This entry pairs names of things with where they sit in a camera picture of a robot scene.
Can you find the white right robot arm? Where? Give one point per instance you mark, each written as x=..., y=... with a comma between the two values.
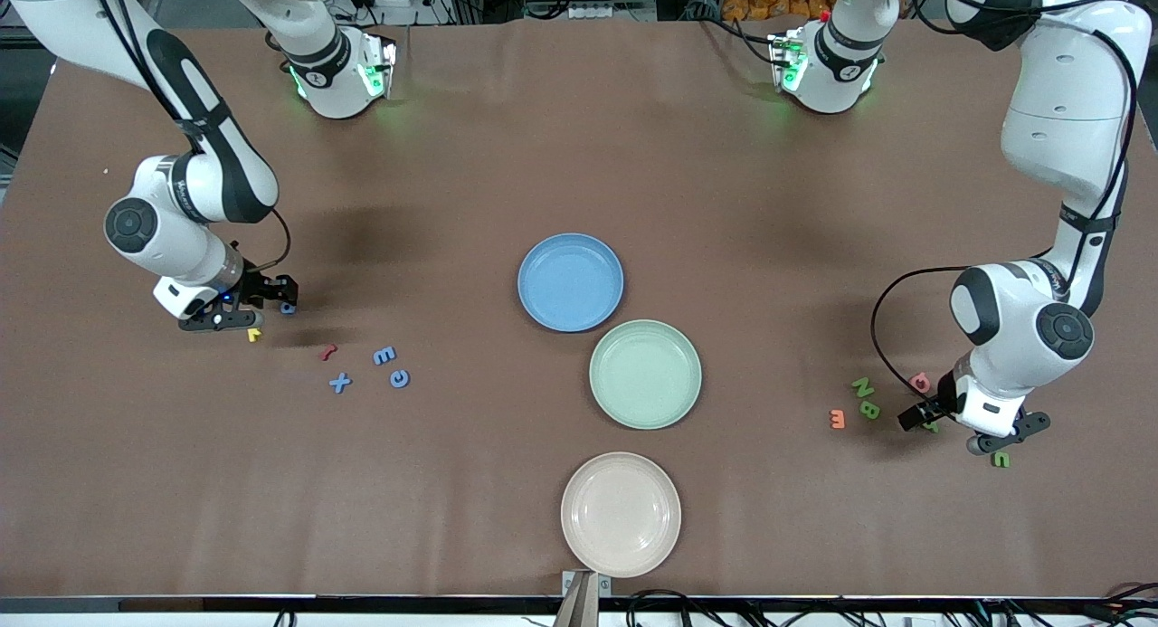
x=163, y=247

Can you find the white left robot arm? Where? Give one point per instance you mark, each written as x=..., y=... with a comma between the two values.
x=1058, y=111

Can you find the orange foam letter E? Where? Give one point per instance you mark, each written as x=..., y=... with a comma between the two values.
x=838, y=419

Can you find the beige round plate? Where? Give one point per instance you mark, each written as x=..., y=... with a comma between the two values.
x=621, y=514

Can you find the blue foam capital E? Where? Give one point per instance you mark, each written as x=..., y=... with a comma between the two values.
x=384, y=356

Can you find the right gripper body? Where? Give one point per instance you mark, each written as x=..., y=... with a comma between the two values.
x=256, y=289

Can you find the green foam letter N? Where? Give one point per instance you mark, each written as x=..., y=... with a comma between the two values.
x=860, y=388

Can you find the grey metal table clamp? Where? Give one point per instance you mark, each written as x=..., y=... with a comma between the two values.
x=579, y=600

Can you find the blue round plate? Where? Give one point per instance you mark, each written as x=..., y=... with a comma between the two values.
x=570, y=283

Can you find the blue foam letter x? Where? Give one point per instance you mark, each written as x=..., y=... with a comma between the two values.
x=340, y=383

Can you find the blue foam lowercase e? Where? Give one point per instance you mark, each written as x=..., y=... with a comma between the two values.
x=393, y=379

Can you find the brown table cover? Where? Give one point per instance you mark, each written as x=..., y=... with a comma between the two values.
x=181, y=518

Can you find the pink foam letter Q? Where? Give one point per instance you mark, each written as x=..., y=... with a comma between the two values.
x=913, y=383

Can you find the green foam letter b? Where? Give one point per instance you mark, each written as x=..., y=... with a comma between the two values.
x=932, y=426
x=865, y=411

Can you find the red foam letter r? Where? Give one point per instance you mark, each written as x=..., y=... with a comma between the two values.
x=327, y=352

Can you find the green round plate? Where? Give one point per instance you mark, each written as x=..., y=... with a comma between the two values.
x=645, y=374

